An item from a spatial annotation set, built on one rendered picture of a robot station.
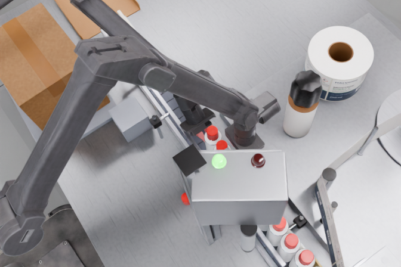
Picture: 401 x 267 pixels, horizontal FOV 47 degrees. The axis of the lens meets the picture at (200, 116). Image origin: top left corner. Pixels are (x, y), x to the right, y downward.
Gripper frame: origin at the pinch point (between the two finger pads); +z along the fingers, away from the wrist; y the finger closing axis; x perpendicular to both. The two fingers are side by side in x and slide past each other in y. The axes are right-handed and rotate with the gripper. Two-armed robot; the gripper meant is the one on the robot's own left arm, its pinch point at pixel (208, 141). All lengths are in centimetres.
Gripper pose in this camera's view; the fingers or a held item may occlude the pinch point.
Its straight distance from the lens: 143.3
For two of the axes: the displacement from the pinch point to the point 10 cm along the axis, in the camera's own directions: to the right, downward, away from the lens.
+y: 8.2, -5.5, 1.7
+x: -3.9, -3.2, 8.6
